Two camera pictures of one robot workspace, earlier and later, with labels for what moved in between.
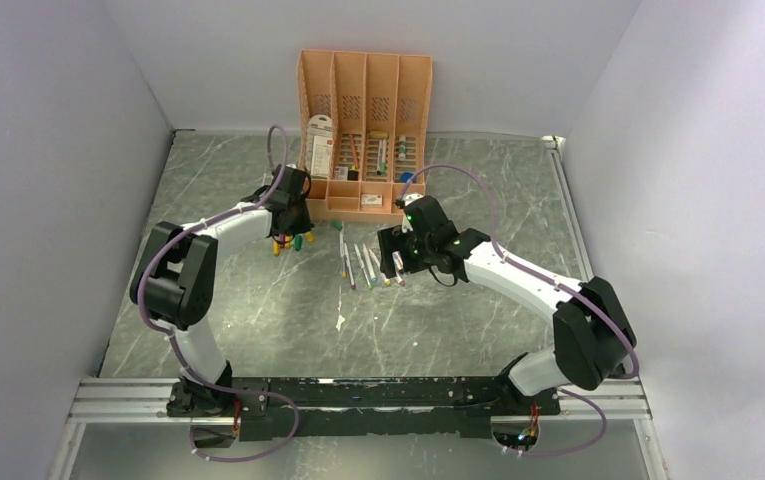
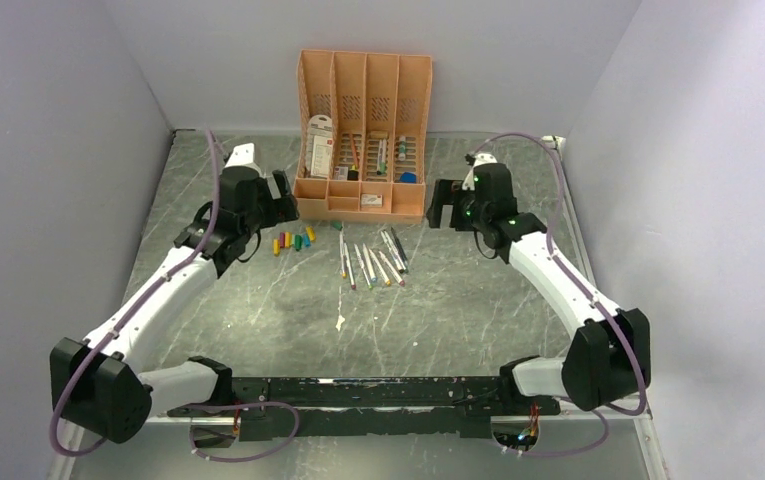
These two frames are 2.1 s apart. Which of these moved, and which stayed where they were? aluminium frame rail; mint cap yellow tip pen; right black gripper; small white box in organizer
Moved: right black gripper
Stayed: mint cap yellow tip pen; small white box in organizer; aluminium frame rail
